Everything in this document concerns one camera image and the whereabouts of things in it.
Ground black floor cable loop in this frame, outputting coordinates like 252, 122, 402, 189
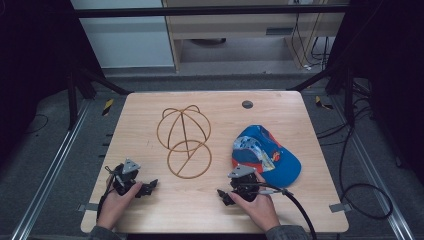
338, 126, 395, 221

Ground person's right hand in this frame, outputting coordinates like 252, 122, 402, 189
227, 171, 281, 233

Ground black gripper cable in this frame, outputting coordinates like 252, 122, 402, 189
247, 181, 318, 240
96, 165, 117, 222

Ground white cabinet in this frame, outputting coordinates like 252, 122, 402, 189
70, 0, 176, 69

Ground black metal stand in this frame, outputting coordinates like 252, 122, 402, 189
287, 64, 356, 128
65, 64, 134, 132

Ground person's left hand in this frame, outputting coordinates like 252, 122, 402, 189
96, 173, 144, 232

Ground black yellow tape strip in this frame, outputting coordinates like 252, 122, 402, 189
314, 95, 334, 111
101, 97, 115, 117

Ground aluminium floor rail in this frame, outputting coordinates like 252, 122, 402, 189
331, 96, 416, 240
9, 99, 92, 240

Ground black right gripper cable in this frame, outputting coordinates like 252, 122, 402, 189
247, 181, 318, 240

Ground brown wire hat stand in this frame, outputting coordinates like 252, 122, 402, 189
156, 104, 213, 180

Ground grey metal table bracket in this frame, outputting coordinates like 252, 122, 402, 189
328, 202, 353, 214
77, 202, 100, 213

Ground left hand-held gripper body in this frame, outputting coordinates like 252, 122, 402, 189
111, 158, 142, 197

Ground black cables under desk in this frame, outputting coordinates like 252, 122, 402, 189
289, 12, 332, 72

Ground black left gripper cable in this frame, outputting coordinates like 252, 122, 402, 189
96, 165, 117, 222

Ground black horizontal metal bar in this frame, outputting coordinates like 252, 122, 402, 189
74, 4, 350, 19

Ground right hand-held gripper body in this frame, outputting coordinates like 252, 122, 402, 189
227, 164, 266, 203

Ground wooden desk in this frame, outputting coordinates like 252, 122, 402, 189
161, 0, 350, 73

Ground dark curtain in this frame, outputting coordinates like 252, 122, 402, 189
328, 0, 424, 188
0, 0, 104, 168

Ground blue baseball cap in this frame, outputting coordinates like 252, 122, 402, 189
231, 124, 302, 189

